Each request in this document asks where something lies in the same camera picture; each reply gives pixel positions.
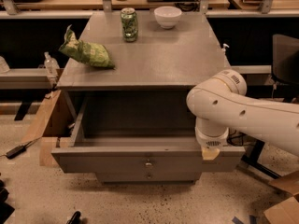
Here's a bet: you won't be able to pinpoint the black power adapter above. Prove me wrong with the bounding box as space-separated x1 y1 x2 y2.
6 146 26 160

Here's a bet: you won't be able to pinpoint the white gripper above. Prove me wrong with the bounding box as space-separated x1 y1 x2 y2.
194 118 229 161

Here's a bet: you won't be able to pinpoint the grey drawer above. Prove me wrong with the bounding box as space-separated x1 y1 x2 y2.
52 91 244 174
96 172 201 183

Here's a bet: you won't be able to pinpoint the white bowl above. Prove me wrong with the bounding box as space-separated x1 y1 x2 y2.
154 7 182 29

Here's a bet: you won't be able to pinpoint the black stand base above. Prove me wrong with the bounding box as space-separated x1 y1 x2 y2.
242 140 280 179

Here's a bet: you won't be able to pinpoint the wooden workbench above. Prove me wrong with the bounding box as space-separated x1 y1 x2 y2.
16 0 299 17

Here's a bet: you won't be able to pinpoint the green soda can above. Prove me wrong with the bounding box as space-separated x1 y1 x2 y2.
121 7 138 42

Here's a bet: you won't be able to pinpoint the cardboard box right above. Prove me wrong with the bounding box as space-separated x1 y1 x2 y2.
263 171 299 224

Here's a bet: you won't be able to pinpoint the cardboard box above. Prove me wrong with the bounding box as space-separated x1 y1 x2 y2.
263 171 299 224
22 90 74 168

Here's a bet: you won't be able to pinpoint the cardboard box left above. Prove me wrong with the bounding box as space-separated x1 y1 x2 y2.
22 90 74 168

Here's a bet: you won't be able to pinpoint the grey bottom drawer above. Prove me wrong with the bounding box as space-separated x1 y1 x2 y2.
96 172 201 183

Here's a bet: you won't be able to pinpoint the green chip bag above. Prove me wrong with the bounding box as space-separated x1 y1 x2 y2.
59 26 115 69

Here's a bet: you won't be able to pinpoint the grey top drawer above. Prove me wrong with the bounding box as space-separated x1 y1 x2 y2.
52 91 244 174

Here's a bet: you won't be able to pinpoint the black cables on floor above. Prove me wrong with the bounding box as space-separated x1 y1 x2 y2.
226 129 250 147

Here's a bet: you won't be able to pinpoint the black office chair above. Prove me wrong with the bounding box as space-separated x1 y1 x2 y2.
271 34 299 103

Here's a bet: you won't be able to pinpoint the white pump bottle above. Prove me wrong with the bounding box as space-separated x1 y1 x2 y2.
221 43 230 54

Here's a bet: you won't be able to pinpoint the grey drawer cabinet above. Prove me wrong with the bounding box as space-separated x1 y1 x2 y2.
56 10 240 184

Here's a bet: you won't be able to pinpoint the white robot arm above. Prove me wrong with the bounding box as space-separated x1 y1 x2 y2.
186 69 299 160

